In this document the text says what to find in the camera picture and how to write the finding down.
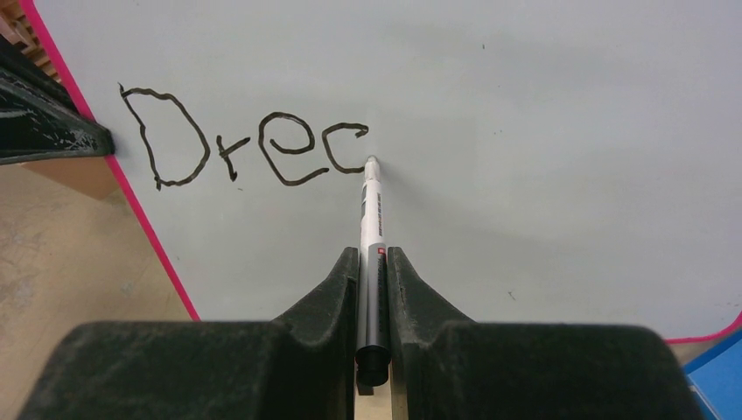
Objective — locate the black and white marker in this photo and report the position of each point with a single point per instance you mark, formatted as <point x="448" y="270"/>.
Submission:
<point x="373" y="354"/>

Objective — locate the blue notebook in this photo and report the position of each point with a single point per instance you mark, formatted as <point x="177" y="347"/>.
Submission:
<point x="715" y="379"/>

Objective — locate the peach plastic file organizer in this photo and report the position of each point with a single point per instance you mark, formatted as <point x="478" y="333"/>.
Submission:
<point x="23" y="54"/>

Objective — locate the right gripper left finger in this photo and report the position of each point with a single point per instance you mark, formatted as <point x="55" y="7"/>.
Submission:
<point x="298" y="365"/>

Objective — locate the pink-framed whiteboard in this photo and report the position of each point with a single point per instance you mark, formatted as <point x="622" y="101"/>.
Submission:
<point x="541" y="161"/>

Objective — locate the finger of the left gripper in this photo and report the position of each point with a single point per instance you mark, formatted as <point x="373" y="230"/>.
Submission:
<point x="39" y="120"/>

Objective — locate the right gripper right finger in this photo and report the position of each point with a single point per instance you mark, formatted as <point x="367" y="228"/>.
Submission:
<point x="447" y="366"/>

